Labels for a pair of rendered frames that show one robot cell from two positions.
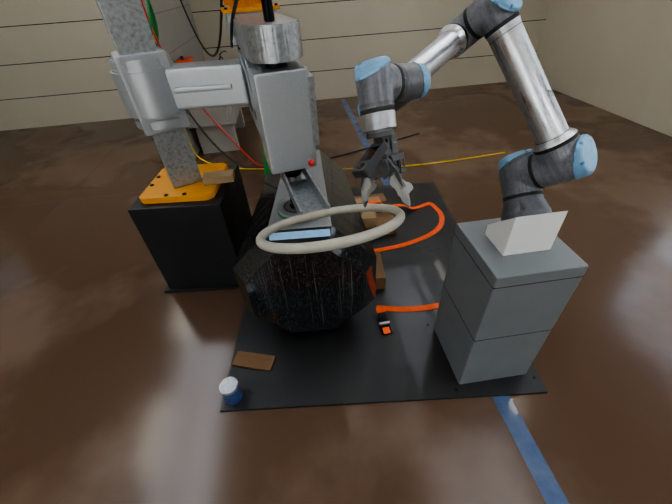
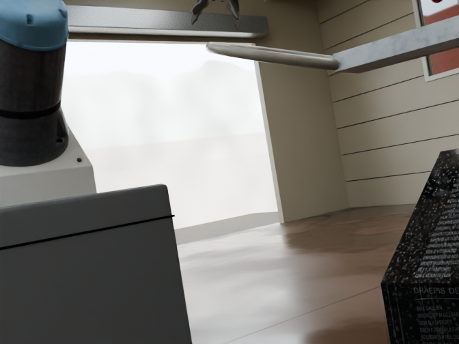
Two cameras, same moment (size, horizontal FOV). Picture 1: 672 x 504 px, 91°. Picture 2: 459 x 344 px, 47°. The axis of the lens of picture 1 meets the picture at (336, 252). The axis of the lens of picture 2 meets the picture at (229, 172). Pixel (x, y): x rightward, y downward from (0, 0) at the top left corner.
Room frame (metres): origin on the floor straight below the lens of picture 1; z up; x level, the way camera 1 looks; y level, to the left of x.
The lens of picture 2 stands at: (2.18, -0.96, 0.83)
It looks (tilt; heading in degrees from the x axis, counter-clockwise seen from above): 1 degrees up; 151
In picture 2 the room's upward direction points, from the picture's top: 9 degrees counter-clockwise
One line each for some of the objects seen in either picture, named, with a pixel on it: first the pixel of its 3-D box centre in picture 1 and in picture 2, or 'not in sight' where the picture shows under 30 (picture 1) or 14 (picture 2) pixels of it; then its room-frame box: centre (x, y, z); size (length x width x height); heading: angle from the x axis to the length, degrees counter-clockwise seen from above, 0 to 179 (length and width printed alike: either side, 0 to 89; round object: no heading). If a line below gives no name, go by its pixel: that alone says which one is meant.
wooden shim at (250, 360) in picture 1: (253, 360); not in sight; (1.16, 0.55, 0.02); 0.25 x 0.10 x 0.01; 77
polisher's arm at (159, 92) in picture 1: (185, 86); not in sight; (2.16, 0.81, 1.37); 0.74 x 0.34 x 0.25; 91
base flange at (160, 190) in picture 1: (186, 181); not in sight; (2.16, 1.01, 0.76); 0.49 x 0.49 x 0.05; 89
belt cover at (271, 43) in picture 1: (260, 35); not in sight; (1.87, 0.28, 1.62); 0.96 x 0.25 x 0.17; 15
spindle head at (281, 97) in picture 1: (281, 116); not in sight; (1.61, 0.21, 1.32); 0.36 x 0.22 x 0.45; 15
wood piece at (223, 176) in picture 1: (218, 177); not in sight; (2.10, 0.76, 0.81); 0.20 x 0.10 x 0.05; 97
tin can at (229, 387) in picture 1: (231, 390); not in sight; (0.95, 0.64, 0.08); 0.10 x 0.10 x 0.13
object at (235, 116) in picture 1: (218, 109); not in sight; (5.07, 1.55, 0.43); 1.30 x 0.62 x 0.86; 5
